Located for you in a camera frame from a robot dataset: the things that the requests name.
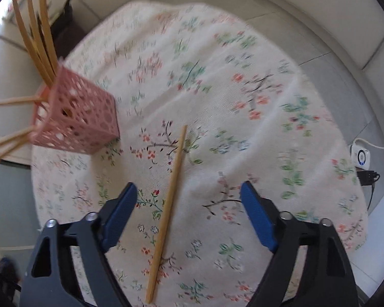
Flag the pink perforated utensil holder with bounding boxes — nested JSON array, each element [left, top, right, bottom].
[[29, 65, 120, 155]]

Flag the light bamboo chopstick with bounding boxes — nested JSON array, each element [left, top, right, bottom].
[[145, 125, 187, 304]]

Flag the white power strip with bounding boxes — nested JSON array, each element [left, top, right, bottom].
[[350, 144, 371, 170]]

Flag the white power cable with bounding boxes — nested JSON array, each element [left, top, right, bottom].
[[351, 136, 384, 150]]

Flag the dark brown stool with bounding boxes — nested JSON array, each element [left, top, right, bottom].
[[50, 0, 85, 59]]

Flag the floral beige tablecloth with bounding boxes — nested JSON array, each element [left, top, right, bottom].
[[32, 2, 368, 306]]

